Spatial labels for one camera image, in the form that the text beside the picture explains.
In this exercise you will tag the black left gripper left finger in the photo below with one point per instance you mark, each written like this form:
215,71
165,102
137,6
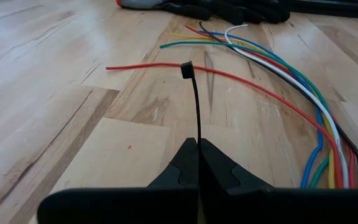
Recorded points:
135,205

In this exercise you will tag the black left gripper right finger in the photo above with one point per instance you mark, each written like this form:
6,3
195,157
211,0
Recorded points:
275,205

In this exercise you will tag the black zip tie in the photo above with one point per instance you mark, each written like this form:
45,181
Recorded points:
186,70

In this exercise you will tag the grey and red cloth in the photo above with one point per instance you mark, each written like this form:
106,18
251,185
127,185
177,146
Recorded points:
197,9

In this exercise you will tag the black aluminium table frame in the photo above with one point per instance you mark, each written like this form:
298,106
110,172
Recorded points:
337,7

